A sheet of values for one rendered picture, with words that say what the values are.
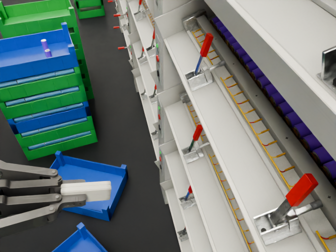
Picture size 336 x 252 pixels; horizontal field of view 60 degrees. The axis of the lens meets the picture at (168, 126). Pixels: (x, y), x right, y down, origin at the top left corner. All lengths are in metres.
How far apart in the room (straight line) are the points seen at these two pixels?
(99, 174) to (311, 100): 1.09
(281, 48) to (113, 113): 1.30
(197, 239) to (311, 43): 0.59
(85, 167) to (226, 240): 0.84
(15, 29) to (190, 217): 1.02
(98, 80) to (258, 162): 1.43
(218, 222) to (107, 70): 1.39
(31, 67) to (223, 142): 0.82
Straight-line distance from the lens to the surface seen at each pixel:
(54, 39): 1.27
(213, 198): 0.58
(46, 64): 1.10
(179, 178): 0.84
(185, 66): 0.55
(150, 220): 1.11
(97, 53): 1.98
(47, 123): 1.25
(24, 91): 1.15
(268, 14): 0.27
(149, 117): 1.29
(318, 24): 0.25
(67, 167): 1.30
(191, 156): 0.62
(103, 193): 0.45
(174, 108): 0.74
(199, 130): 0.57
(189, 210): 0.78
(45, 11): 1.57
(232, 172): 0.38
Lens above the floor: 0.98
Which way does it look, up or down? 45 degrees down
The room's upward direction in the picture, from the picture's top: straight up
